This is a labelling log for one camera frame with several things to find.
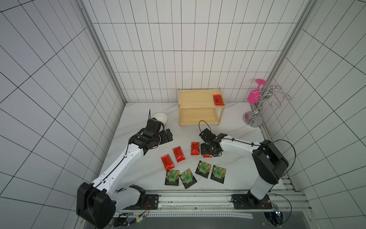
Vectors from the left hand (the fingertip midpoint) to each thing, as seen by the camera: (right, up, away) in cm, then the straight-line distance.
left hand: (164, 139), depth 81 cm
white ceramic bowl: (-6, +13, +24) cm, 27 cm away
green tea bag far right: (+32, -21, +1) cm, 38 cm away
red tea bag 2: (+26, -11, +7) cm, 30 cm away
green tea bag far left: (+5, -23, 0) cm, 23 cm away
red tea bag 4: (+8, -11, +7) cm, 15 cm away
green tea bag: (+14, -23, +1) cm, 27 cm away
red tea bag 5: (+1, -15, +4) cm, 16 cm away
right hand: (+23, -10, +11) cm, 27 cm away
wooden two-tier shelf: (+20, +19, +9) cm, 29 cm away
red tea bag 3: (+19, -7, +9) cm, 22 cm away
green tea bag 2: (+23, -18, +3) cm, 30 cm away
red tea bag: (+34, +24, +10) cm, 43 cm away
